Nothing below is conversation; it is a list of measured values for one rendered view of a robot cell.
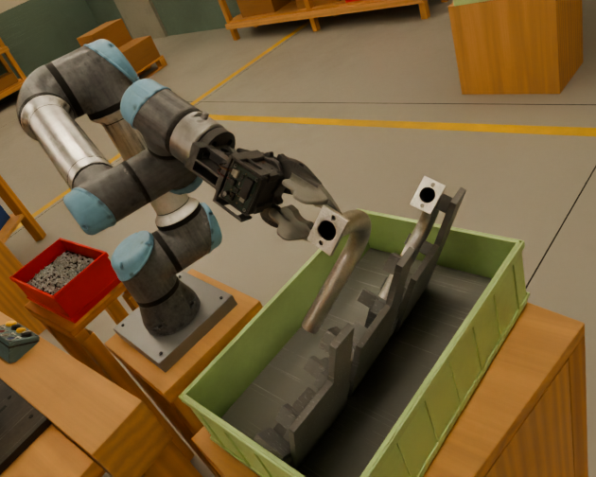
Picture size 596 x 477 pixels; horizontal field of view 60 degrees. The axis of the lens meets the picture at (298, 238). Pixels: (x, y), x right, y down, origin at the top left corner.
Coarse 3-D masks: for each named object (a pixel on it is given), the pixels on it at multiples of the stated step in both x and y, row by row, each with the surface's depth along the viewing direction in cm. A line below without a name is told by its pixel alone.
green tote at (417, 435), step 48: (384, 240) 130; (432, 240) 118; (480, 240) 109; (288, 288) 116; (240, 336) 108; (288, 336) 119; (480, 336) 97; (192, 384) 102; (240, 384) 111; (432, 384) 85; (432, 432) 90
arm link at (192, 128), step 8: (200, 112) 73; (184, 120) 71; (192, 120) 71; (200, 120) 71; (208, 120) 71; (176, 128) 71; (184, 128) 70; (192, 128) 70; (200, 128) 70; (208, 128) 70; (224, 128) 73; (176, 136) 71; (184, 136) 70; (192, 136) 70; (200, 136) 70; (176, 144) 71; (184, 144) 70; (176, 152) 72; (184, 152) 70; (184, 160) 71
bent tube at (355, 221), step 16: (320, 224) 67; (336, 224) 66; (352, 224) 69; (368, 224) 74; (320, 240) 68; (336, 240) 66; (352, 240) 79; (352, 256) 80; (336, 272) 82; (336, 288) 83; (320, 304) 84; (304, 320) 87; (320, 320) 86
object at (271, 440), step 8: (264, 432) 89; (272, 432) 90; (256, 440) 87; (264, 440) 87; (272, 440) 88; (280, 440) 89; (264, 448) 86; (272, 448) 86; (280, 448) 87; (288, 448) 88; (280, 456) 85; (288, 456) 87
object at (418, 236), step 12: (432, 180) 88; (420, 192) 90; (432, 192) 97; (432, 204) 88; (420, 216) 102; (432, 216) 100; (420, 228) 102; (408, 240) 103; (420, 240) 102; (384, 288) 104
